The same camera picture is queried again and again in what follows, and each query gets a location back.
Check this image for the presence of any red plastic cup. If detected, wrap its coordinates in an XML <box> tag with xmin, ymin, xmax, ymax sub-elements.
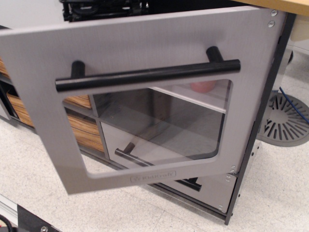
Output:
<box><xmin>190</xmin><ymin>81</ymin><xmax>216</xmax><ymax>93</ymax></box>

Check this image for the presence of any grey lower oven drawer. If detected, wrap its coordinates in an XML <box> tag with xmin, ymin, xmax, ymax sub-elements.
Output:
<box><xmin>101</xmin><ymin>123</ymin><xmax>236</xmax><ymax>213</ymax></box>

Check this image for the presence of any blue cable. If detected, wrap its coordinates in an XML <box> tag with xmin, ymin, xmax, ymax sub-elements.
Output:
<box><xmin>279</xmin><ymin>86</ymin><xmax>309</xmax><ymax>121</ymax></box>

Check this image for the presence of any black toy kitchen cabinet frame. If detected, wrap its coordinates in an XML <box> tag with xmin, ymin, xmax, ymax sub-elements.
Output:
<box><xmin>0</xmin><ymin>11</ymin><xmax>297</xmax><ymax>226</ymax></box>

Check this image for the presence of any black bracket bottom left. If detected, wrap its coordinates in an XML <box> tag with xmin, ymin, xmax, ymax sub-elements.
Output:
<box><xmin>17</xmin><ymin>205</ymin><xmax>61</xmax><ymax>232</ymax></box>

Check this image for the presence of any black door handle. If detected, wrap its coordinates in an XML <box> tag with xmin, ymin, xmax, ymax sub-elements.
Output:
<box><xmin>55</xmin><ymin>46</ymin><xmax>241</xmax><ymax>92</ymax></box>

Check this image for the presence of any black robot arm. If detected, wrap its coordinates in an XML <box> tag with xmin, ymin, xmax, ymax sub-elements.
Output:
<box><xmin>60</xmin><ymin>0</ymin><xmax>192</xmax><ymax>22</ymax></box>

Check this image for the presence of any lower wood-pattern fabric bin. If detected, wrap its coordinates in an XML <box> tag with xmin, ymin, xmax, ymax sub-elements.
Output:
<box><xmin>6</xmin><ymin>89</ymin><xmax>104</xmax><ymax>152</ymax></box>

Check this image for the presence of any black lower drawer handle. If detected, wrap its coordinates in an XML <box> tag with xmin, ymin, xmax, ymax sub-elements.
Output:
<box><xmin>115</xmin><ymin>143</ymin><xmax>202</xmax><ymax>192</ymax></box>

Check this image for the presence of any grey round slotted base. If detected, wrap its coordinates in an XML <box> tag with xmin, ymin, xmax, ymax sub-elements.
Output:
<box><xmin>257</xmin><ymin>92</ymin><xmax>309</xmax><ymax>147</ymax></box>

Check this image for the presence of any wooden countertop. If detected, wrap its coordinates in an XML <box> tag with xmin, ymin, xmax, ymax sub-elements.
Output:
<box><xmin>236</xmin><ymin>0</ymin><xmax>309</xmax><ymax>16</ymax></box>

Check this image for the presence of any wood-pattern fabric bin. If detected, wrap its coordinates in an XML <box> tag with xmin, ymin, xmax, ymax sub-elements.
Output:
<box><xmin>6</xmin><ymin>89</ymin><xmax>104</xmax><ymax>152</ymax></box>
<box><xmin>0</xmin><ymin>59</ymin><xmax>92</xmax><ymax>109</ymax></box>

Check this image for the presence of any upper wood-pattern fabric bin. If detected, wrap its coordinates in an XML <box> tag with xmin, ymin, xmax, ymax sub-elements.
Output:
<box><xmin>0</xmin><ymin>59</ymin><xmax>92</xmax><ymax>109</ymax></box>

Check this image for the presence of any grey toy oven door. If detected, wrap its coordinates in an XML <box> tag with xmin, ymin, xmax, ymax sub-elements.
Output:
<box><xmin>0</xmin><ymin>6</ymin><xmax>286</xmax><ymax>194</ymax></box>

